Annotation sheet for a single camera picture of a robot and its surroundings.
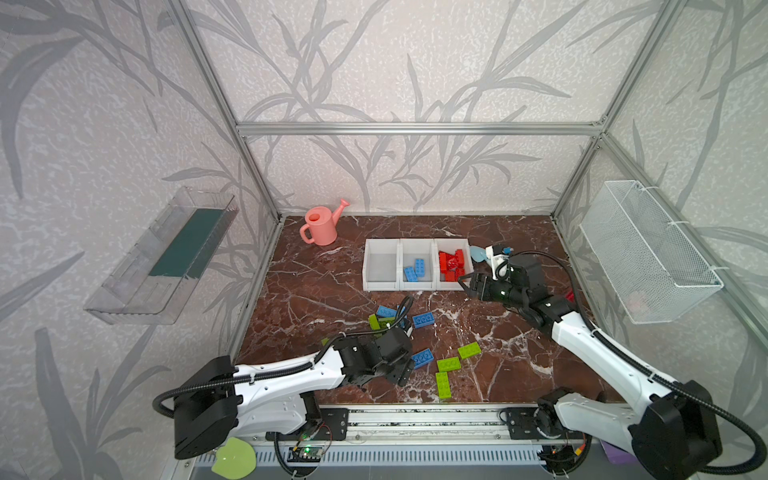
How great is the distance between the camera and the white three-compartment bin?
98 centimetres

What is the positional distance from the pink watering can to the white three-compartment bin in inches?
6.7

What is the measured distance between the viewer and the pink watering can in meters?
1.07
